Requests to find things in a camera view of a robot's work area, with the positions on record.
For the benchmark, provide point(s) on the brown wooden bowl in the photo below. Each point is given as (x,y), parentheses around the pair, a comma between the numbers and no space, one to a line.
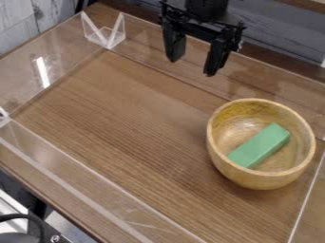
(234,123)

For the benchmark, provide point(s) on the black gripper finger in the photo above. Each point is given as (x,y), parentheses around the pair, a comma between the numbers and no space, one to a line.
(216,57)
(174,44)

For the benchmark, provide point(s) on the clear acrylic corner bracket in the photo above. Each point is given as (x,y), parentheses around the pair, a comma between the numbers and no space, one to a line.
(105,37)

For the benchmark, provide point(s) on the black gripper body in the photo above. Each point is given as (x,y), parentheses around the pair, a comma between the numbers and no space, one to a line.
(200,18)

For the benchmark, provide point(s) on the black metal frame piece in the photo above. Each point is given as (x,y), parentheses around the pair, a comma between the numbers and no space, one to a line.
(53,235)

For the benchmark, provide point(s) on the green rectangular block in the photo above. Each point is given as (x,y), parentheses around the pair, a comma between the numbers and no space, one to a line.
(261,146)

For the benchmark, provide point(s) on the clear acrylic tray wall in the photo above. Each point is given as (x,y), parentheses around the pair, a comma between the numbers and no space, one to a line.
(112,215)

